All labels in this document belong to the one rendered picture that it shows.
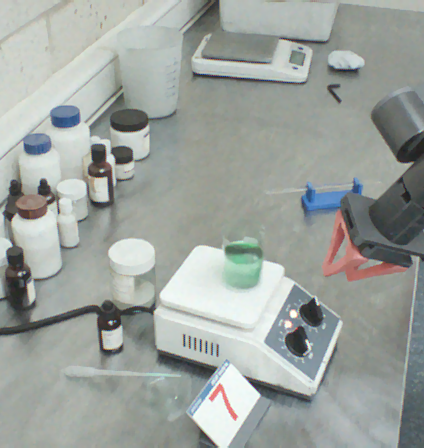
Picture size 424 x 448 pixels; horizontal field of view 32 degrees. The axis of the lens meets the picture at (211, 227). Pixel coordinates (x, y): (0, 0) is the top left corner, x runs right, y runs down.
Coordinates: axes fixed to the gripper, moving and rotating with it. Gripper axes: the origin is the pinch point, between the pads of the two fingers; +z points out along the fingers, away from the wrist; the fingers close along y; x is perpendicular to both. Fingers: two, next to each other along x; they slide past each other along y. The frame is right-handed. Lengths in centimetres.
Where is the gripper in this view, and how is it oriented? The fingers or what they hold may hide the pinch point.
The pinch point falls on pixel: (339, 270)
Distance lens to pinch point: 86.1
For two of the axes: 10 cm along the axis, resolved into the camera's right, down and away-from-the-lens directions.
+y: -8.6, -2.0, -4.6
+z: -4.8, 5.9, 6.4
